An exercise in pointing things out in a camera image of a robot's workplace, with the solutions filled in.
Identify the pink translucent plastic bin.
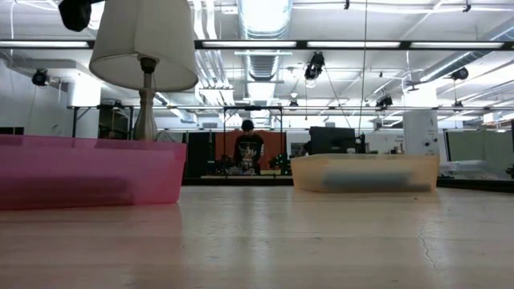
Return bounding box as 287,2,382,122
0,134,188,211

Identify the white shade table lamp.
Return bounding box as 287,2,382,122
88,0,199,141

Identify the black background table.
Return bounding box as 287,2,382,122
66,104,136,140

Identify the person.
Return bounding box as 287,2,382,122
233,119,266,176

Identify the black overhead light beam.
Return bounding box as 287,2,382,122
0,39,514,51

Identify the red partition panel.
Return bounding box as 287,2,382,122
214,130,288,172

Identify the black monitor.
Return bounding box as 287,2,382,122
308,126,365,156

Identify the orange translucent plastic bin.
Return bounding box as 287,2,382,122
290,153,441,193

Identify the white column machine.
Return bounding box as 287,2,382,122
402,110,439,156

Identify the green partition screen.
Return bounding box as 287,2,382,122
444,130,514,173

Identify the black wall-mounted camera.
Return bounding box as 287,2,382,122
31,67,51,88

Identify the silver ventilation duct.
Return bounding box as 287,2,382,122
235,0,294,83

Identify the black aluminium table frame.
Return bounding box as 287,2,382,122
180,175,514,193

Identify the black hanging camera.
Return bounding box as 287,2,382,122
304,51,326,81
449,67,470,82

